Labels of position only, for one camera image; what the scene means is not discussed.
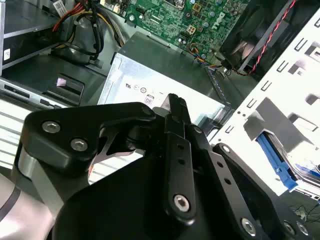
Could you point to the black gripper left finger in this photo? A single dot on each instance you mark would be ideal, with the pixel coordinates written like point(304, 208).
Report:
point(75, 125)

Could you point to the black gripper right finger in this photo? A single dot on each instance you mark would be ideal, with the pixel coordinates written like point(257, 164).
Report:
point(237, 180)

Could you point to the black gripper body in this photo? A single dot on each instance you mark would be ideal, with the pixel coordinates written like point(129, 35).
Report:
point(120, 205)

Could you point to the hard disk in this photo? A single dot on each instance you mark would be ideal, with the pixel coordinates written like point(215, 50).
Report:
point(268, 151)

